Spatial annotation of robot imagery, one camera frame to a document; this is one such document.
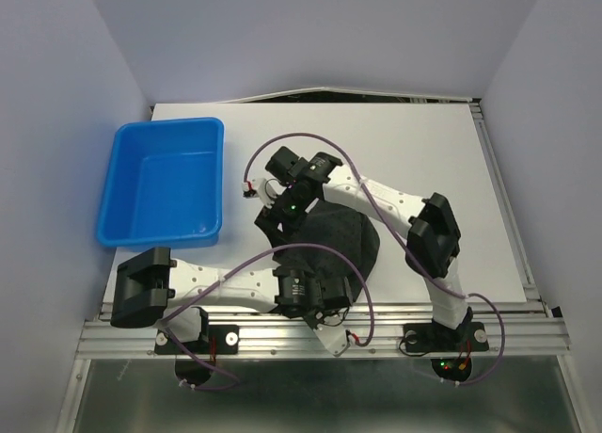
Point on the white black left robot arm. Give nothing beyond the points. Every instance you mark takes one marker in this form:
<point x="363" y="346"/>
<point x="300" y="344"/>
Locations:
<point x="154" y="290"/>

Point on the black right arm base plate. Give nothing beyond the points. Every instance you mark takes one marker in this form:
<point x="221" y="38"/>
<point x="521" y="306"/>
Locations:
<point x="433" y="338"/>

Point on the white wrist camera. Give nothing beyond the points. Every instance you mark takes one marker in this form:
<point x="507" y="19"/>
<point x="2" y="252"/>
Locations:
<point x="260" y="189"/>
<point x="335" y="339"/>

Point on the aluminium table edge rail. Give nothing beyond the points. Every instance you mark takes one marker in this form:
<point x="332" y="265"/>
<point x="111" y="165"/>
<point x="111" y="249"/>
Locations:
<point x="524" y="329"/>

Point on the black dotted skirt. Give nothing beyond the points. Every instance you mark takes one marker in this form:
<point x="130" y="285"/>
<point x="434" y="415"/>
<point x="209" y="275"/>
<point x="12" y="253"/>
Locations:
<point x="342" y="229"/>

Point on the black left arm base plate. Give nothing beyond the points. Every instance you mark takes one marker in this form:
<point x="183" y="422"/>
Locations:
<point x="215" y="340"/>

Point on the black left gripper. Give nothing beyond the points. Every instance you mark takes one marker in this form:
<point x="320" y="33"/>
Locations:
<point x="316" y="322"/>

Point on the blue plastic bin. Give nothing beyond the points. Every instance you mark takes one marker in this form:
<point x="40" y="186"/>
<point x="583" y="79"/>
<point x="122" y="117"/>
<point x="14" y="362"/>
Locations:
<point x="163" y="185"/>

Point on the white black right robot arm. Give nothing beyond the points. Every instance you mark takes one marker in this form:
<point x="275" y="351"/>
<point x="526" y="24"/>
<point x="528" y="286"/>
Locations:
<point x="325" y="200"/>

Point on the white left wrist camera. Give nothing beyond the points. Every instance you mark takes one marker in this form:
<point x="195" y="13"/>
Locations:
<point x="335" y="339"/>

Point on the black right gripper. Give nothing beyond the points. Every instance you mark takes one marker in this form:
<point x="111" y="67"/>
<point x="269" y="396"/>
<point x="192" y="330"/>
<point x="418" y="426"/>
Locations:
<point x="269" y="220"/>

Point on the right side aluminium rail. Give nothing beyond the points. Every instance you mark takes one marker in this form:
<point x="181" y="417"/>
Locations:
<point x="531" y="290"/>

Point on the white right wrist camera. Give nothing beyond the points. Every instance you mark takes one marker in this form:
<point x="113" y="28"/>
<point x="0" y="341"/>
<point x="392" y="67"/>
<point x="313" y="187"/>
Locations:
<point x="260" y="189"/>

